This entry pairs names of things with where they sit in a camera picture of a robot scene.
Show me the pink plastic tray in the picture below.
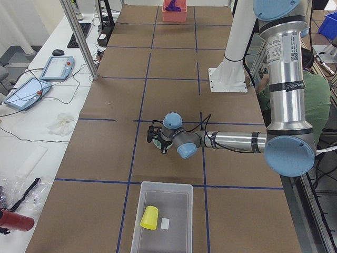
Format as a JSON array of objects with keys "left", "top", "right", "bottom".
[{"left": 162, "top": 0, "right": 187, "bottom": 22}]

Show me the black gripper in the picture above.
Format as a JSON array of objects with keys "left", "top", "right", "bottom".
[{"left": 157, "top": 137, "right": 173, "bottom": 154}]

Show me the person in green shirt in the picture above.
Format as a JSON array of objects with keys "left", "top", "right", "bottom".
[{"left": 256, "top": 48, "right": 331, "bottom": 143}]

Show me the teach pendant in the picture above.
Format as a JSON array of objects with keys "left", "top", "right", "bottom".
[
  {"left": 4, "top": 77, "right": 52, "bottom": 111},
  {"left": 39, "top": 56, "right": 75, "bottom": 82}
]

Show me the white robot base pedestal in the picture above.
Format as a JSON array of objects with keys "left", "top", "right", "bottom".
[{"left": 209, "top": 0, "right": 256, "bottom": 93}]

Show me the mint green bowl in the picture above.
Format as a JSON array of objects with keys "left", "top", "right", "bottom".
[{"left": 152, "top": 136, "right": 159, "bottom": 148}]

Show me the crumpled white tissue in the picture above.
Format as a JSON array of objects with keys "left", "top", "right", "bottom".
[{"left": 48, "top": 113, "right": 74, "bottom": 137}]

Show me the black strap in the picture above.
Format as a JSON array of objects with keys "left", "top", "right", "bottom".
[{"left": 10, "top": 177, "right": 42, "bottom": 213}]

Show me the purple microfiber cloth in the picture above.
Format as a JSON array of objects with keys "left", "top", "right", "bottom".
[{"left": 165, "top": 0, "right": 181, "bottom": 12}]

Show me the clear plastic bin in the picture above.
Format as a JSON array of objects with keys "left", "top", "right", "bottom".
[{"left": 130, "top": 181, "right": 193, "bottom": 252}]

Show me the far teach pendant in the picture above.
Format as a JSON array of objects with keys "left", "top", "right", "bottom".
[{"left": 39, "top": 56, "right": 75, "bottom": 82}]

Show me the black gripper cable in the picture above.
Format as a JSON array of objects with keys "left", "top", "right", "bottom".
[{"left": 184, "top": 113, "right": 213, "bottom": 133}]

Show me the black computer mouse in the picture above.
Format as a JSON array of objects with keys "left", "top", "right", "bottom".
[{"left": 52, "top": 49, "right": 64, "bottom": 56}]

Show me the near teach pendant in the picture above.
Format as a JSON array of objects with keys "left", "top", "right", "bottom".
[{"left": 4, "top": 77, "right": 52, "bottom": 111}]

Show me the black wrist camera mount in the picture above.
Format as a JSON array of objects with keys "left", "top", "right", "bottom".
[{"left": 147, "top": 120, "right": 162, "bottom": 143}]

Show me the aluminium frame post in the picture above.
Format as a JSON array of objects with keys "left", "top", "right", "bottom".
[{"left": 60, "top": 0, "right": 98, "bottom": 80}]

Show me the black keyboard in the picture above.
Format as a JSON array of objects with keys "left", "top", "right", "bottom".
[{"left": 67, "top": 23, "right": 93, "bottom": 48}]

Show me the red cylinder bottle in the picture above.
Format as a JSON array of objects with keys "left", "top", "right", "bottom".
[{"left": 1, "top": 209, "right": 35, "bottom": 231}]

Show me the yellow plastic cup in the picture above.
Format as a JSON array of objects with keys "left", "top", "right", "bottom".
[{"left": 140, "top": 206, "right": 158, "bottom": 230}]

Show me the blue storage crate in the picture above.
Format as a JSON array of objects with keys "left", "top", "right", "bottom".
[{"left": 318, "top": 12, "right": 337, "bottom": 40}]

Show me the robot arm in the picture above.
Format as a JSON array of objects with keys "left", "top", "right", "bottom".
[{"left": 147, "top": 1, "right": 317, "bottom": 177}]

